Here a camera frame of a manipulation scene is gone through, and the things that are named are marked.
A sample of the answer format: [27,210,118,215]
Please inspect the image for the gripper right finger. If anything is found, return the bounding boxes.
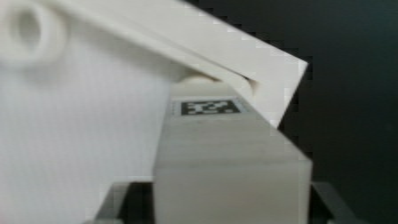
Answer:
[308,182,365,224]

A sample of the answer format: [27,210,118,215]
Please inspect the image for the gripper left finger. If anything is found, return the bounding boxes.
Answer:
[88,182,157,224]

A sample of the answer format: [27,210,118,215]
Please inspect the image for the white leg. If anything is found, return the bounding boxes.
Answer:
[153,81,313,224]

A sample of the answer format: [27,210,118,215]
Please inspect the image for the white desk top panel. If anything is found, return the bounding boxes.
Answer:
[0,0,308,224]

